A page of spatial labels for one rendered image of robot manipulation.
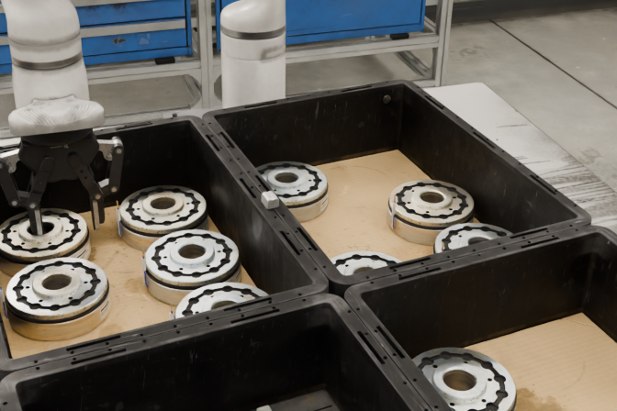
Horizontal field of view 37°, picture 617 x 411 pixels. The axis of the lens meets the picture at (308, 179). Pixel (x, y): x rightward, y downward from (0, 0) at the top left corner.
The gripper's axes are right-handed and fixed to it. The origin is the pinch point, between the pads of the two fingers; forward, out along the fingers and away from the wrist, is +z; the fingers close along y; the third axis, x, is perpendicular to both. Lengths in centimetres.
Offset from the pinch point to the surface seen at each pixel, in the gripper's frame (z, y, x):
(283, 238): -5.5, -19.5, 18.9
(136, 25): 42, -33, -180
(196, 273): 1.6, -12.0, 12.3
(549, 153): 17, -81, -27
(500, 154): -5.7, -48.7, 9.0
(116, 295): 4.5, -3.7, 9.7
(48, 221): 0.9, 2.1, -1.5
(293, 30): 49, -84, -181
